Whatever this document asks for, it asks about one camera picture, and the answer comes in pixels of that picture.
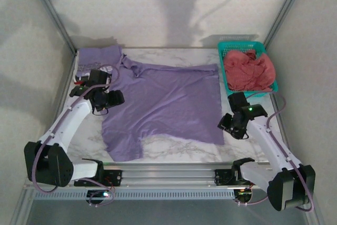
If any plain purple t-shirt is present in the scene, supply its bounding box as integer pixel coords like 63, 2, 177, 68
101, 52, 225, 162

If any teal plastic basket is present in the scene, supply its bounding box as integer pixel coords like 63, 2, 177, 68
217, 41, 279, 99

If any folded purple printed t-shirt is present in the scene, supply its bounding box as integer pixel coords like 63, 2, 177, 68
78, 45, 123, 78

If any pink t-shirt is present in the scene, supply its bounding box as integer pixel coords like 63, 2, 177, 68
223, 49, 276, 92

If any black controller board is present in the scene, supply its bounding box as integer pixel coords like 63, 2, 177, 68
233, 188, 254, 205
86, 189, 112, 206

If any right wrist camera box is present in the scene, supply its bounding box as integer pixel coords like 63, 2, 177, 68
227, 92, 250, 109

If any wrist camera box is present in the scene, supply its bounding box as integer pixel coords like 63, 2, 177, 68
88, 69, 113, 85
227, 92, 250, 109

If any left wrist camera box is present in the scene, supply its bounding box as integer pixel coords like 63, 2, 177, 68
88, 69, 113, 85

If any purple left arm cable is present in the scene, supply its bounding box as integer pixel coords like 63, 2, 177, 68
28, 64, 119, 207

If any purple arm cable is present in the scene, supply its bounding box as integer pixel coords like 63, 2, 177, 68
238, 92, 316, 212
28, 64, 119, 207

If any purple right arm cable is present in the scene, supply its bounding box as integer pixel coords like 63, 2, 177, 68
238, 92, 316, 212

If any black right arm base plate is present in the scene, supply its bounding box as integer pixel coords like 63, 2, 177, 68
214, 168, 253, 186

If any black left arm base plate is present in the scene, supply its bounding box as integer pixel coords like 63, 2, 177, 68
73, 169, 123, 187

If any aluminium mounting rail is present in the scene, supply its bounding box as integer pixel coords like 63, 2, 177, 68
23, 163, 272, 190

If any grey slotted cable duct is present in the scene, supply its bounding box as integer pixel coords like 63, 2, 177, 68
31, 189, 235, 201

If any aluminium frame post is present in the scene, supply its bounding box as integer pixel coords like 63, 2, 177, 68
262, 0, 312, 49
25, 0, 80, 57

